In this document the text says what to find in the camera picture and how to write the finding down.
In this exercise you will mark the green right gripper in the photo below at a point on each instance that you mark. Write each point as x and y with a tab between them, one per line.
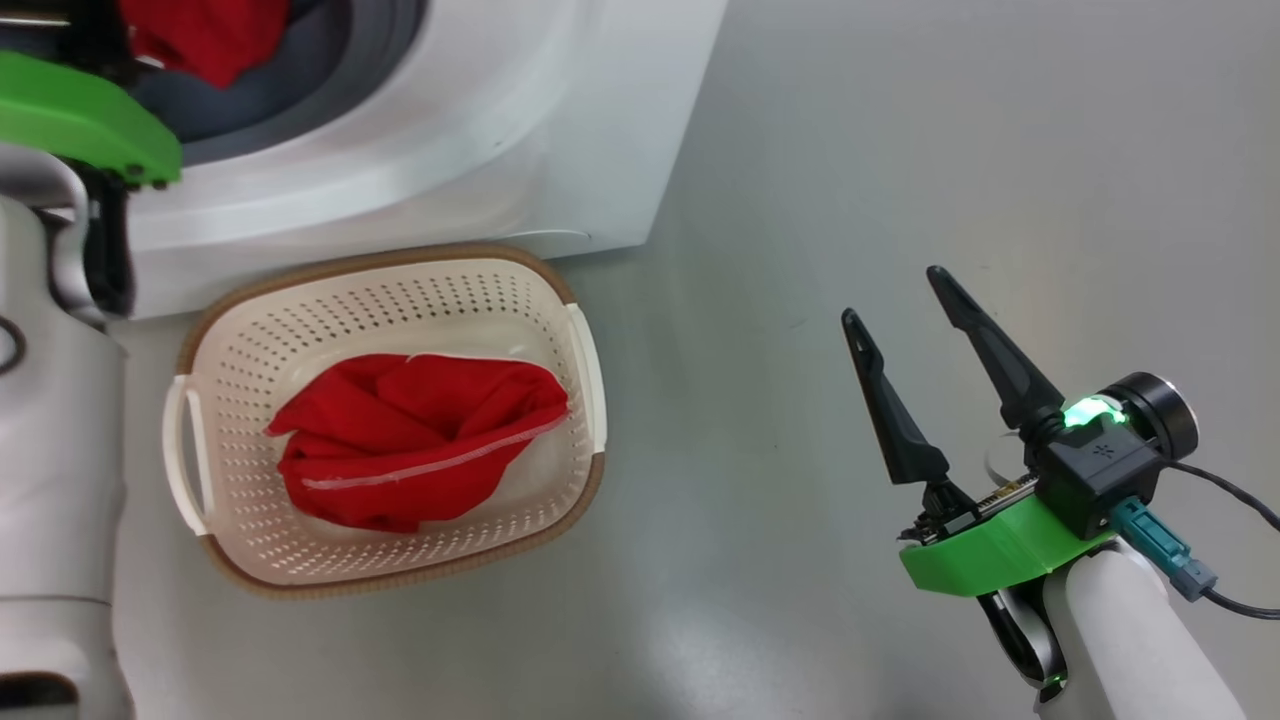
1000	555

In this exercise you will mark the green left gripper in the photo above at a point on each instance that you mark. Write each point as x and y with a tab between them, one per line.
70	110

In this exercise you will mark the red and white printed jersey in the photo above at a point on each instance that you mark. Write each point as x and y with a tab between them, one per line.
210	40

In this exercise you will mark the red shorts with white piping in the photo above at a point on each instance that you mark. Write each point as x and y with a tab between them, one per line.
400	440

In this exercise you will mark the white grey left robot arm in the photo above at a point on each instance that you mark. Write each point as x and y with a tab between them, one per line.
60	450

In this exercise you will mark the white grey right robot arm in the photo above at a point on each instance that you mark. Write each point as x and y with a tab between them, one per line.
1130	650

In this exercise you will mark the cream basket with brown rim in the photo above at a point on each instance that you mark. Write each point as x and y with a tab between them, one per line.
400	300

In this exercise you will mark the white front-load washing machine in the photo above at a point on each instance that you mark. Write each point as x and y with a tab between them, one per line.
500	100

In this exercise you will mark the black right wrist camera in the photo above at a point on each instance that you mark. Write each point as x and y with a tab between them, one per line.
1100	460

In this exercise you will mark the teal right camera connector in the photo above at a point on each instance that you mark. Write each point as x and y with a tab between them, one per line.
1165	550

